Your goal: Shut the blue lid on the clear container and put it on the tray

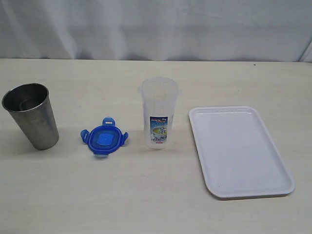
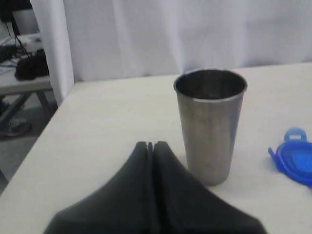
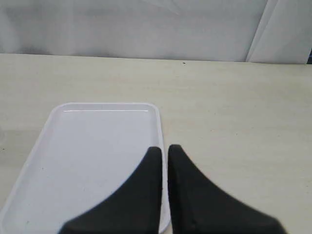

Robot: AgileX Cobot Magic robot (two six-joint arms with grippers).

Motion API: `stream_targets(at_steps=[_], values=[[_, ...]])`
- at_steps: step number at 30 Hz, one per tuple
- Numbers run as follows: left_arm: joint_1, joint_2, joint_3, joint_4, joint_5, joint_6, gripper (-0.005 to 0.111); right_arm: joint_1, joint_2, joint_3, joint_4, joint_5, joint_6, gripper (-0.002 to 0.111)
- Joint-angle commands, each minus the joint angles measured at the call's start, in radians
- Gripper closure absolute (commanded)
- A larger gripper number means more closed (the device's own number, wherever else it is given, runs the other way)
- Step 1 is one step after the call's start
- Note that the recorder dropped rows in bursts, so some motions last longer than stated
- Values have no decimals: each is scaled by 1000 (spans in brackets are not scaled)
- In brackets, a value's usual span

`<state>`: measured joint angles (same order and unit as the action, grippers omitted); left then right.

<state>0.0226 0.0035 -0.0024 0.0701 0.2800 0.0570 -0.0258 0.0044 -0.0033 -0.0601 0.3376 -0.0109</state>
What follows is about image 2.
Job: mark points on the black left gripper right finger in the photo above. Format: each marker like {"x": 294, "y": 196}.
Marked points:
{"x": 185, "y": 206}

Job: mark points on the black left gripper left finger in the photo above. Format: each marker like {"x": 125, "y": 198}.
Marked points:
{"x": 124, "y": 205}

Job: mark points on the stainless steel cup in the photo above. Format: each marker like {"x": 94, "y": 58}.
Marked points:
{"x": 209, "y": 103}

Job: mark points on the blue plastic lid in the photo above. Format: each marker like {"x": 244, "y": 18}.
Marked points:
{"x": 293, "y": 157}

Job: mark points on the black bag on table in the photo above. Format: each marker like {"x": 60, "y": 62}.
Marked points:
{"x": 32, "y": 67}

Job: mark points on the grey side table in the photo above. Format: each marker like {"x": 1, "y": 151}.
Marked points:
{"x": 9, "y": 86}

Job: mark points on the white curtain backdrop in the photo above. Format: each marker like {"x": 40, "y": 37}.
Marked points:
{"x": 87, "y": 40}

